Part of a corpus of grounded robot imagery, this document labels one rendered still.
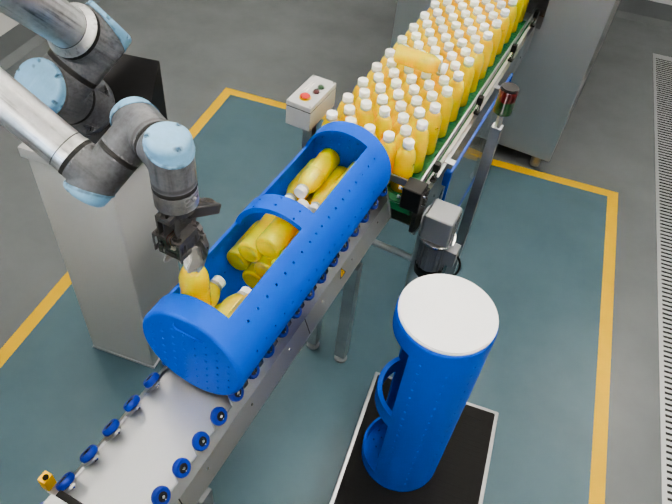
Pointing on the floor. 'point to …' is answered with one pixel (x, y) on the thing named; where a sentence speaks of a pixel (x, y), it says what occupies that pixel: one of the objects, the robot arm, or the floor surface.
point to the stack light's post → (476, 190)
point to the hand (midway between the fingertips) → (191, 261)
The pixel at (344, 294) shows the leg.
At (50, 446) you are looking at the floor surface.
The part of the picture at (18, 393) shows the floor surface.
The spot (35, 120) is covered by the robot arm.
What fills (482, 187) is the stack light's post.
